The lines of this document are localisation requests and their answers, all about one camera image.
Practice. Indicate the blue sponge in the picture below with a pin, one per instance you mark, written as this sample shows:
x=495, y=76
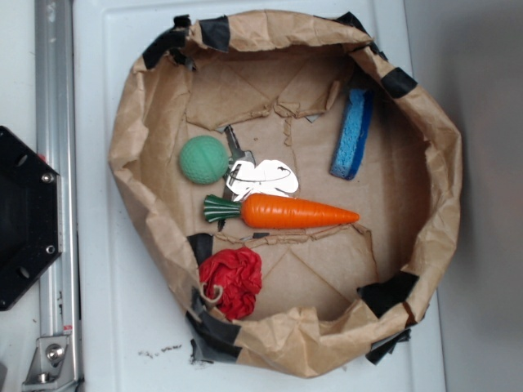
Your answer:
x=354, y=131

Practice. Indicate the orange toy carrot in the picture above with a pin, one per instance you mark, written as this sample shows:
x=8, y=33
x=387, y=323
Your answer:
x=263, y=211

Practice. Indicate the shiny silver metal tool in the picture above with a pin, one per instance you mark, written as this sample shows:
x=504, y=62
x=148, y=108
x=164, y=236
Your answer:
x=245, y=177

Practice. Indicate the brown paper bag bin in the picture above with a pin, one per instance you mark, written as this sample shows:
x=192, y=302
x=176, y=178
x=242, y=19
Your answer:
x=281, y=79

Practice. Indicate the green dimpled ball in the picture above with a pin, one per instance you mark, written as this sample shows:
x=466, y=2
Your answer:
x=203, y=160

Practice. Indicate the red crumpled cloth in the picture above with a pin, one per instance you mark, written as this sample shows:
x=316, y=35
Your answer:
x=231, y=280

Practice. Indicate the white tray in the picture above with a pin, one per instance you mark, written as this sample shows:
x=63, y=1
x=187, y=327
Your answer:
x=135, y=337

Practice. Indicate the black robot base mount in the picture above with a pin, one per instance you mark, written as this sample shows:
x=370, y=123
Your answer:
x=30, y=224

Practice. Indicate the aluminium extrusion rail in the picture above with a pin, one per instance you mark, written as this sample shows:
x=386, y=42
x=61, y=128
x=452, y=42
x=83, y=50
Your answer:
x=60, y=314

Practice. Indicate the metal corner bracket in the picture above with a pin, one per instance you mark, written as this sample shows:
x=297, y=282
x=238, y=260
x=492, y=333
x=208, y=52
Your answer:
x=52, y=366

